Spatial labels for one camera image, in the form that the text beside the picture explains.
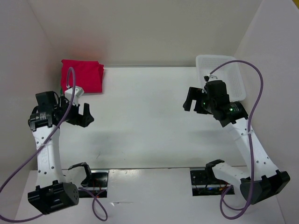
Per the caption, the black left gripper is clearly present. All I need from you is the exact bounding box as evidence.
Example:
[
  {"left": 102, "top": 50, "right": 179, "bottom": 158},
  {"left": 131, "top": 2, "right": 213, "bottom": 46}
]
[{"left": 55, "top": 96, "right": 93, "bottom": 127}]

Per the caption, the pink t-shirt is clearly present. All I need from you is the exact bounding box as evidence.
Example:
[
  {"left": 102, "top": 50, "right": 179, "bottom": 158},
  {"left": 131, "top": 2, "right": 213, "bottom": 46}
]
[{"left": 61, "top": 59, "right": 104, "bottom": 93}]

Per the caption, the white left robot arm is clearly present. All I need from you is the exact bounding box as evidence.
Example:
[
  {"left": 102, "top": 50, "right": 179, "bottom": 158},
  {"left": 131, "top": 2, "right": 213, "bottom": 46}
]
[{"left": 28, "top": 86, "right": 94, "bottom": 215}]

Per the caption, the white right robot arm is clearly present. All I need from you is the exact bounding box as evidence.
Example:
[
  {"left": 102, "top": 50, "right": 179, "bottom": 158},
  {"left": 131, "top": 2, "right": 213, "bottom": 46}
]
[{"left": 183, "top": 80, "right": 290, "bottom": 205}]

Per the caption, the white plastic basket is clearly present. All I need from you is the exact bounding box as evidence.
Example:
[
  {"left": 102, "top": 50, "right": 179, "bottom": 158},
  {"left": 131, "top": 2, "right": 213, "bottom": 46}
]
[{"left": 195, "top": 55, "right": 246, "bottom": 101}]

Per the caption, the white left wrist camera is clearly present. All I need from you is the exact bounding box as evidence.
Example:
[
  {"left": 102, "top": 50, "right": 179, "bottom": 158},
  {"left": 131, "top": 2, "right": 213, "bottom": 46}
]
[{"left": 64, "top": 86, "right": 84, "bottom": 106}]

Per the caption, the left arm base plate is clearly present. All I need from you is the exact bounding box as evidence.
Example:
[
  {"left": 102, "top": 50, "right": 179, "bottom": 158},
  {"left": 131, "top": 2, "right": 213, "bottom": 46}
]
[{"left": 79, "top": 170, "right": 109, "bottom": 198}]

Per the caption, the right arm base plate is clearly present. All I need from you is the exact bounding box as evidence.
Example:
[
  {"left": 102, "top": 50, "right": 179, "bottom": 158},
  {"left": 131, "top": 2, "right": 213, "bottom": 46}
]
[{"left": 190, "top": 168, "right": 230, "bottom": 196}]

